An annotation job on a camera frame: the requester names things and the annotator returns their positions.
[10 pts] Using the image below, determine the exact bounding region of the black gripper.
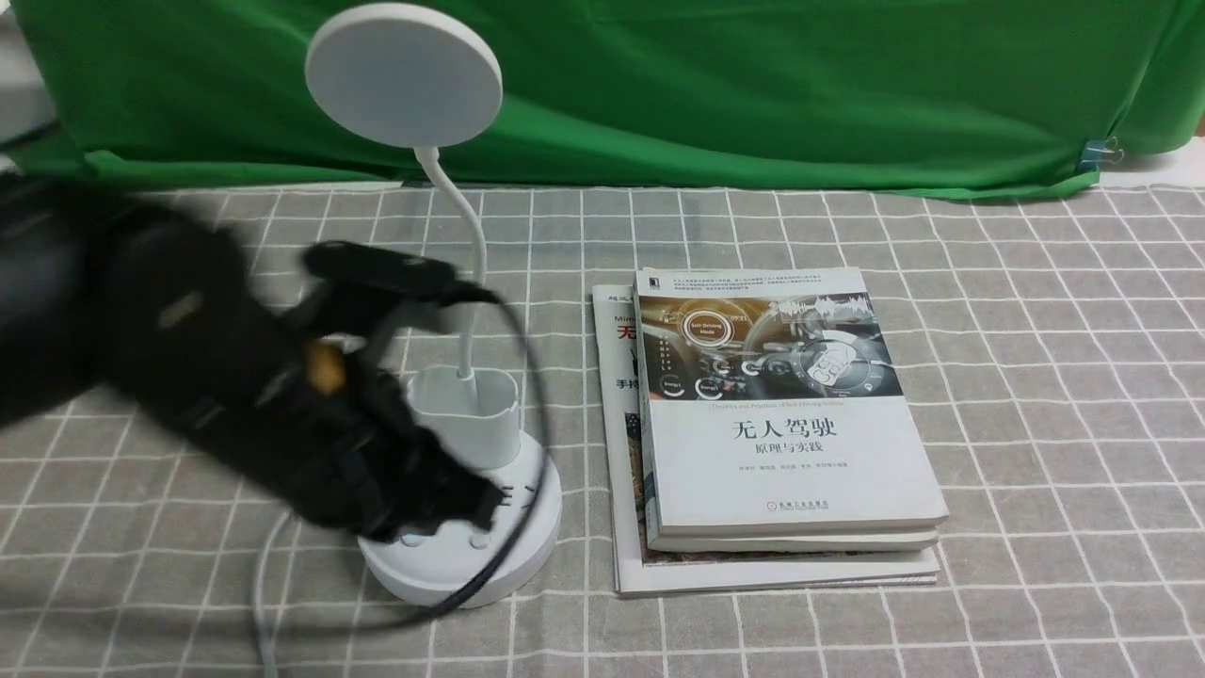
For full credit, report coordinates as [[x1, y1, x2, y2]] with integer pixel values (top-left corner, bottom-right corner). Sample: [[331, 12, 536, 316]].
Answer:
[[255, 344, 501, 544]]

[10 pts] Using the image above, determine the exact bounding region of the white desk lamp with sockets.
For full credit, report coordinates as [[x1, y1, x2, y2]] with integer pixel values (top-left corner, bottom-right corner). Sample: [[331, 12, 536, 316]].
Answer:
[[305, 2, 562, 609]]

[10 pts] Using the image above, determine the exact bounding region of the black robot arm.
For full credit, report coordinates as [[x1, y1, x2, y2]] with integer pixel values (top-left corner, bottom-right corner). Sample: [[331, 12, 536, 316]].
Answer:
[[1, 173, 504, 543]]

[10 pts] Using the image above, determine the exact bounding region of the magazine under books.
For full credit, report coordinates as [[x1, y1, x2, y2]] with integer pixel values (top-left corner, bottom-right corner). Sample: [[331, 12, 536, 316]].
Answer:
[[590, 284, 940, 596]]

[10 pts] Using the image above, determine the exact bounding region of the white self-driving textbook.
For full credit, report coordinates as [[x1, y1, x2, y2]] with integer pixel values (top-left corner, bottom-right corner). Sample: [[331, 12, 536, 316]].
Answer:
[[633, 267, 950, 541]]

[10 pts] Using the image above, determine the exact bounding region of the grey checkered tablecloth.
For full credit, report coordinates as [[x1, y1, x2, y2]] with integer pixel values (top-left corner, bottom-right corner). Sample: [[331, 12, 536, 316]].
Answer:
[[1, 187, 1204, 677]]

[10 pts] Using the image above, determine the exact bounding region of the green backdrop cloth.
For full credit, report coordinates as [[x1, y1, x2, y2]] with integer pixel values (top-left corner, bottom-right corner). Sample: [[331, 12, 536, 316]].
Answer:
[[11, 1, 1204, 199]]

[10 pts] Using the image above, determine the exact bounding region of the blue binder clip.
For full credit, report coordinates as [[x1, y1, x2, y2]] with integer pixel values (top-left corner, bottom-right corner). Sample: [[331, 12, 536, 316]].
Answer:
[[1077, 137, 1125, 171]]

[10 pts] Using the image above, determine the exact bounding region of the black camera cable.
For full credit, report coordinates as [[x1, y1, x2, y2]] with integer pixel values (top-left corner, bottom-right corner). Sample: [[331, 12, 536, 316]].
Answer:
[[254, 282, 553, 633]]

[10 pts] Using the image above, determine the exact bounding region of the white lamp power cable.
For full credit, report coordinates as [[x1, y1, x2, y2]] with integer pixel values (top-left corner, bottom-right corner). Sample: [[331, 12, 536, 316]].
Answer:
[[251, 511, 293, 678]]

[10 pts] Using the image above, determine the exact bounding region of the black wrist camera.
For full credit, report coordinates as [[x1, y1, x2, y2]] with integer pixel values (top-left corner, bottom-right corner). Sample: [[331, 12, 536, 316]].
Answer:
[[301, 241, 501, 308]]

